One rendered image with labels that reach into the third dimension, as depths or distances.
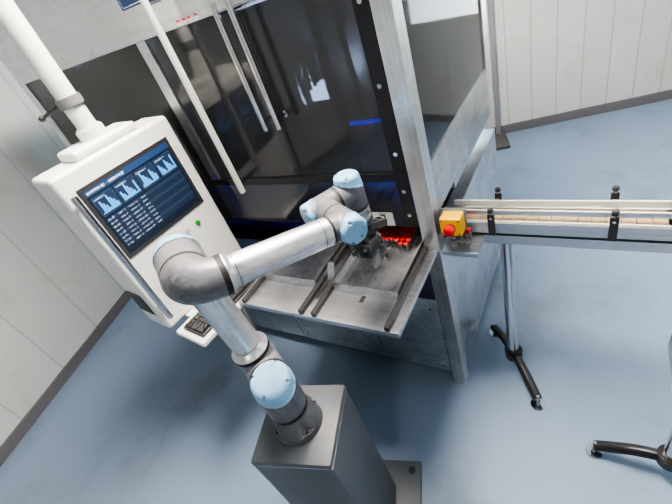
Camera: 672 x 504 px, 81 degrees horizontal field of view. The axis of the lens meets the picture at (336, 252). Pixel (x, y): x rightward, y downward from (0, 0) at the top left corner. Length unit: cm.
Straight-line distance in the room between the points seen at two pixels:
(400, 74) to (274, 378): 90
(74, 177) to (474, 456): 191
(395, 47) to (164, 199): 107
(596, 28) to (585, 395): 301
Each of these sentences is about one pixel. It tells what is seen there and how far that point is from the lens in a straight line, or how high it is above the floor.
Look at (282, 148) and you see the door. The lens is 155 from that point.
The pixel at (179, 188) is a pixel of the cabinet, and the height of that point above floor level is 128.
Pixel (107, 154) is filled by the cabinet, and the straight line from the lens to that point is 167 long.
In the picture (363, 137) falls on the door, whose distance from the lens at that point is 135.
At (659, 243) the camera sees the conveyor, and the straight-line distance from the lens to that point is 153.
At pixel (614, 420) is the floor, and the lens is 213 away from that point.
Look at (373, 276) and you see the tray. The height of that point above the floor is 88.
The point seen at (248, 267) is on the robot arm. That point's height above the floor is 137.
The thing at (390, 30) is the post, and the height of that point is 164.
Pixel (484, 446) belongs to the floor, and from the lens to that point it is 202.
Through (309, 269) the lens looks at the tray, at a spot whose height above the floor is 88.
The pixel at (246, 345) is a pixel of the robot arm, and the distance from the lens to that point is 115.
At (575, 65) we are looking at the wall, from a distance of 426.
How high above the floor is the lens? 183
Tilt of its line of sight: 35 degrees down
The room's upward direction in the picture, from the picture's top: 22 degrees counter-clockwise
